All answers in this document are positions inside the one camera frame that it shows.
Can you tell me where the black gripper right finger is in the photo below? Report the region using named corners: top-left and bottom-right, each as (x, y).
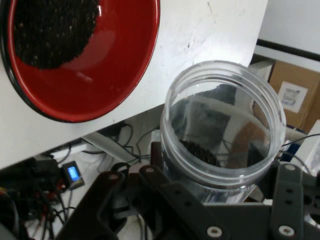
top-left (271, 162), bottom-right (320, 240)

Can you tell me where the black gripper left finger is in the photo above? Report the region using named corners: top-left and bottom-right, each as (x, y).
top-left (54, 141), bottom-right (231, 240)

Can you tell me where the clear plastic jar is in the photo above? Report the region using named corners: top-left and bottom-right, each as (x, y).
top-left (159, 59), bottom-right (287, 205)

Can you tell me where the black seeds heap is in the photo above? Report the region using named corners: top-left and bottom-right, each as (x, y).
top-left (178, 138), bottom-right (222, 167)
top-left (12, 0), bottom-right (101, 71)

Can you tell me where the power meter blue display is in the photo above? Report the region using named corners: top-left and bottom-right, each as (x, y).
top-left (61, 161), bottom-right (86, 191)

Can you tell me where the white table leg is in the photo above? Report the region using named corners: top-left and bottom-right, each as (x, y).
top-left (82, 131), bottom-right (141, 165)

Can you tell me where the red bowl with black rim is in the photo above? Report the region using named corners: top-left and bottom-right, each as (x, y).
top-left (0, 0), bottom-right (162, 124)

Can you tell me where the brown cardboard box white label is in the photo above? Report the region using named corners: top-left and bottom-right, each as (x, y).
top-left (268, 61), bottom-right (320, 133)

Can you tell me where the black cable tangle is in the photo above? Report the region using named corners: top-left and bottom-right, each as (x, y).
top-left (0, 123), bottom-right (153, 240)

